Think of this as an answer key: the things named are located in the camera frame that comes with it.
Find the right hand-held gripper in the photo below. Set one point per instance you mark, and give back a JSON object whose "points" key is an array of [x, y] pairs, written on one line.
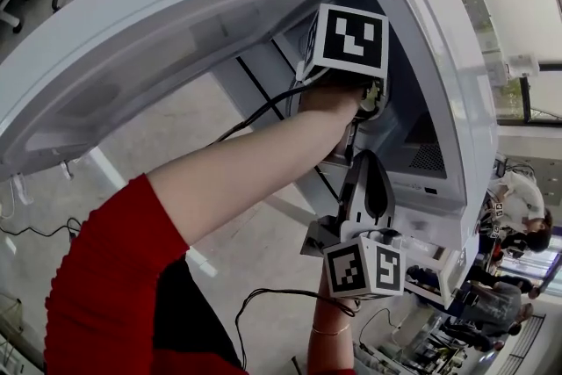
{"points": [[351, 272]]}

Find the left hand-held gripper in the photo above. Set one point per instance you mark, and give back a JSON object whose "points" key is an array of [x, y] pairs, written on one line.
{"points": [[351, 39]]}

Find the white microwave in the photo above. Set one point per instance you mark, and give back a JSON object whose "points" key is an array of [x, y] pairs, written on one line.
{"points": [[175, 35]]}

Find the person's left forearm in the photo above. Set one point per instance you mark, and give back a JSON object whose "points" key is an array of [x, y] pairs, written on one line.
{"points": [[246, 171]]}

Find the person's right forearm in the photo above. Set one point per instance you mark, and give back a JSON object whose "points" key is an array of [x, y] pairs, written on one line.
{"points": [[329, 351]]}

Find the person's red top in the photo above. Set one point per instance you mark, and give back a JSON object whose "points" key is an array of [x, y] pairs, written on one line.
{"points": [[110, 276]]}

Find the white frame chair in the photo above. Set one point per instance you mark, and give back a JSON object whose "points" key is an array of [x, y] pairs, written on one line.
{"points": [[9, 9]]}

